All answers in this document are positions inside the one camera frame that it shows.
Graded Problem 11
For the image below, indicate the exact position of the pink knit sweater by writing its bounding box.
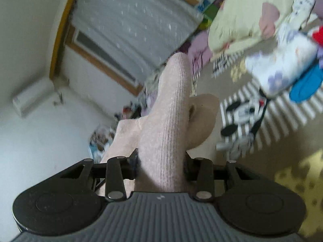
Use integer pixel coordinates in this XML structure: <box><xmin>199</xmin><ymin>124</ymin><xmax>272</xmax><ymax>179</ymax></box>
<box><xmin>97</xmin><ymin>51</ymin><xmax>221</xmax><ymax>198</ymax></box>

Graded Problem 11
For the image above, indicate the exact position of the Mickey Mouse print blanket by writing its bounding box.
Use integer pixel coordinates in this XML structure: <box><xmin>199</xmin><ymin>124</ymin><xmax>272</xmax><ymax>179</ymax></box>
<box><xmin>192</xmin><ymin>50</ymin><xmax>323</xmax><ymax>239</ymax></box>

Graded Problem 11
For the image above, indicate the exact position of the purple crumpled bedsheet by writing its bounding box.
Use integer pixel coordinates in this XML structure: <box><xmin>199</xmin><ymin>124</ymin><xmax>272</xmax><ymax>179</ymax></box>
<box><xmin>179</xmin><ymin>31</ymin><xmax>212</xmax><ymax>76</ymax></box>

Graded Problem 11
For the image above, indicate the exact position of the white floral cloth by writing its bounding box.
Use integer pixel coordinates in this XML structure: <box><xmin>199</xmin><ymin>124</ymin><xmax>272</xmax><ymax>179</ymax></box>
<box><xmin>245</xmin><ymin>0</ymin><xmax>319</xmax><ymax>97</ymax></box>

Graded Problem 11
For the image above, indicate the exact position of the grey spotted curtain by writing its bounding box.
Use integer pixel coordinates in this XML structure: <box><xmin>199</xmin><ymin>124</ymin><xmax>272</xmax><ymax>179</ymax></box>
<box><xmin>71</xmin><ymin>0</ymin><xmax>203</xmax><ymax>83</ymax></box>

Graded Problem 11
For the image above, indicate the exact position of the white wall air conditioner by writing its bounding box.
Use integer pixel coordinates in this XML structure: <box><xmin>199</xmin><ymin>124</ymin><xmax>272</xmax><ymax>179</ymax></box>
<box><xmin>12</xmin><ymin>77</ymin><xmax>55</xmax><ymax>117</ymax></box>

